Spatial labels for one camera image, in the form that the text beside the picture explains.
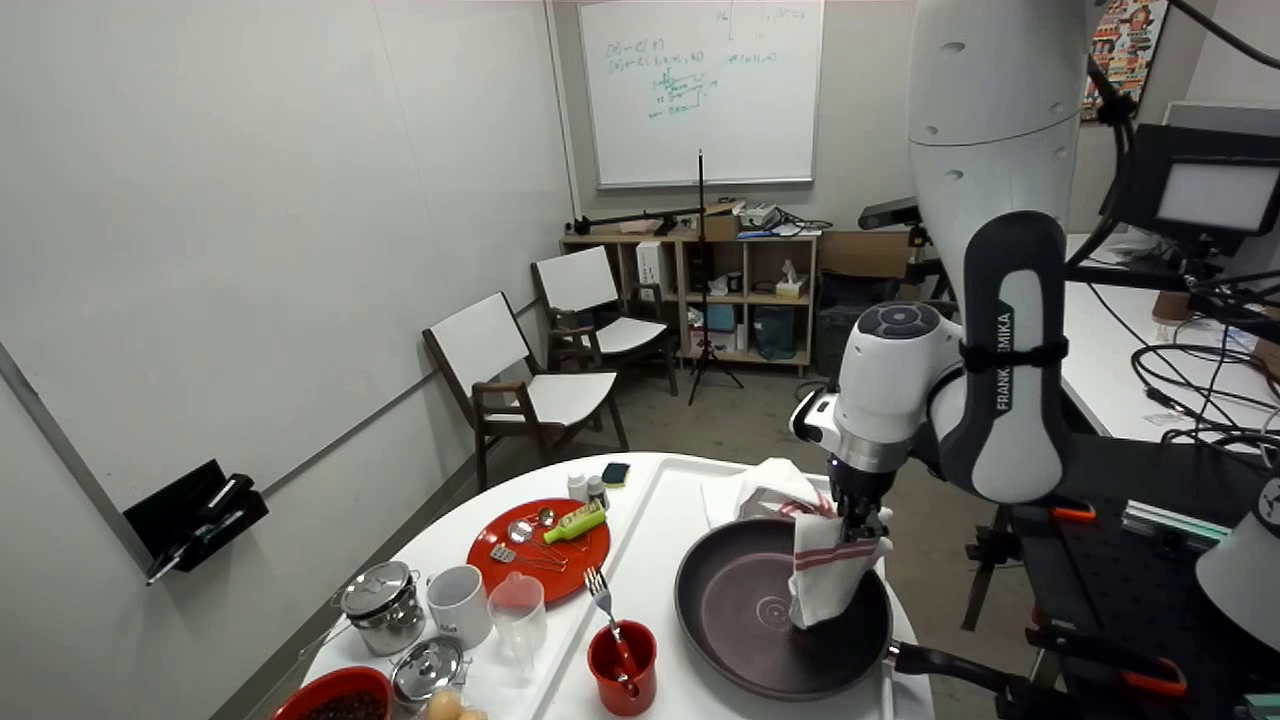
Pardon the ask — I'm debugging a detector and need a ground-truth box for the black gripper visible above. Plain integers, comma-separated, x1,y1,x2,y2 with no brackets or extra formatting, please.
822,455,895,559

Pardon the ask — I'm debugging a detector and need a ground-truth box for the dark frying pan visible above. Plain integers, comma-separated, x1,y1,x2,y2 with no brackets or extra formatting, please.
672,518,1057,720

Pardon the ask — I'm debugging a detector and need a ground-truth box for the white plastic tray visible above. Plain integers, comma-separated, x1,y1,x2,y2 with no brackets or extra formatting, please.
533,455,898,720

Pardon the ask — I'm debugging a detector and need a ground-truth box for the black storage bin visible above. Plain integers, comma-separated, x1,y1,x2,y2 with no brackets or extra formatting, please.
813,275,898,384

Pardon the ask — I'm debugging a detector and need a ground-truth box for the wooden shelf unit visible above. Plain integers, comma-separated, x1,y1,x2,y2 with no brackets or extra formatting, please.
672,231,818,377

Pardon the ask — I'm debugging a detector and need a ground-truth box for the silver metal utensil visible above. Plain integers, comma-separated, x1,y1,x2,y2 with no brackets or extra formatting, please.
581,567,638,676

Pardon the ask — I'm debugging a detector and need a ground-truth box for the red cup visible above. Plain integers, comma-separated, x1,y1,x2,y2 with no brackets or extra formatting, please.
585,617,659,720

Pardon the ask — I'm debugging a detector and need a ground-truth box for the black robot table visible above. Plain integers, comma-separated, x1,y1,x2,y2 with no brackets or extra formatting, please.
979,423,1280,720

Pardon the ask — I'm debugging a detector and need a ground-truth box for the lime green small package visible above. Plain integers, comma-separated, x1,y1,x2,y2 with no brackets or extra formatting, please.
539,502,611,549

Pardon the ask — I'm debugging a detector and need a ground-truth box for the white desk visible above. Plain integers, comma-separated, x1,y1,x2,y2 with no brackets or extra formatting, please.
1058,229,1280,450

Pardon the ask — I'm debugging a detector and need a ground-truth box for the pale green power strip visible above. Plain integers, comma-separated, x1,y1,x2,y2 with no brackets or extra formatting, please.
1121,498,1237,549

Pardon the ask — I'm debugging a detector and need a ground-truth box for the black tripod stand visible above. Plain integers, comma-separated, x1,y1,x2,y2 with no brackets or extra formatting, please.
683,147,749,410

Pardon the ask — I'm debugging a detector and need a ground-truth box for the red round plate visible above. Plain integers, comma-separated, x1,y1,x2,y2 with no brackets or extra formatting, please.
464,498,614,612

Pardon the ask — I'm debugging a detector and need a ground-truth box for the white wooden-framed chair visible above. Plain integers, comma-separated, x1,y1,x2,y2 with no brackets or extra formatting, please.
425,291,633,493
533,245,680,395

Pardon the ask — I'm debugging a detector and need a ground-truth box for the small cardboard box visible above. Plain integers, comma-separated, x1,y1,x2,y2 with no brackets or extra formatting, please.
698,195,749,245

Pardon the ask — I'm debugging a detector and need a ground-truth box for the clear drinking glass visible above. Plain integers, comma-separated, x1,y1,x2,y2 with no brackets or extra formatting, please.
488,572,552,689

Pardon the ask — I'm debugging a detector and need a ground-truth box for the small brown box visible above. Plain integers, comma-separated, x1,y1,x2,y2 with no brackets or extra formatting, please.
1153,284,1199,328

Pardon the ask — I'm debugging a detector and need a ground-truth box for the long black tube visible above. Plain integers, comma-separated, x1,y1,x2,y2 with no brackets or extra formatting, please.
564,203,698,238

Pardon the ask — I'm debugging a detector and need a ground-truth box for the wooden side table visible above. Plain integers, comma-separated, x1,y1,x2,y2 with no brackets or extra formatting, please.
561,217,694,325

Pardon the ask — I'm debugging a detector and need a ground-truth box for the white ceramic mug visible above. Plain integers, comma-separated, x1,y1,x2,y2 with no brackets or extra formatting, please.
425,559,496,652

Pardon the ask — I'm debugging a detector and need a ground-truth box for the whiteboard with green writing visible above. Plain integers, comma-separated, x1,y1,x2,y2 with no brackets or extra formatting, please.
574,0,818,191

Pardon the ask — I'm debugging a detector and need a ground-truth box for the small steel lidded pot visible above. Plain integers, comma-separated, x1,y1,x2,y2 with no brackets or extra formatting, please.
393,633,470,709

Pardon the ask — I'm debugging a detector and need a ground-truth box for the black monitor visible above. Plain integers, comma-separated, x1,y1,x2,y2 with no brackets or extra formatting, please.
1112,119,1280,258

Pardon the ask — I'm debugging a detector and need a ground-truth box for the steel canister with lid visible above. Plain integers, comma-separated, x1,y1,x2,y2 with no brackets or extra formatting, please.
334,556,433,662

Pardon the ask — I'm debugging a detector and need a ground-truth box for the red bowl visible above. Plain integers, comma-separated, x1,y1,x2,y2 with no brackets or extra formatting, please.
271,665,399,720

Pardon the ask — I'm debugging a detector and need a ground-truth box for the black marker tray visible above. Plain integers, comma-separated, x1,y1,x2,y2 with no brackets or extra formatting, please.
120,455,271,579

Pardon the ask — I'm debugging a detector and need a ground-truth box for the white marker pen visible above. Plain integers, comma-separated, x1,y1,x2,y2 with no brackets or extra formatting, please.
142,526,230,594

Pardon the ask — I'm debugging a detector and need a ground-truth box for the orange-handled black clamp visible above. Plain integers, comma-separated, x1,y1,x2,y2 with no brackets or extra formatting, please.
1019,617,1191,709
958,493,1104,633

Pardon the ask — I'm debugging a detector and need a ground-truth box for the black looped cable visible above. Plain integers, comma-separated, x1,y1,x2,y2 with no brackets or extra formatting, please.
1129,341,1280,454

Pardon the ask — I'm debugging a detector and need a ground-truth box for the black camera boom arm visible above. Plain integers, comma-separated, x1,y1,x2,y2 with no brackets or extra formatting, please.
1058,251,1280,346

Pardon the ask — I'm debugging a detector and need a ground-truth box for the colourful wall poster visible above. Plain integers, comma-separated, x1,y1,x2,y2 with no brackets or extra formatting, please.
1082,0,1174,130

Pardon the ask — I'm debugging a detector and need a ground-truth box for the large wall-mounted whiteboard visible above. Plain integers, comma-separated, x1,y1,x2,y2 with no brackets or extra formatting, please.
0,0,572,579

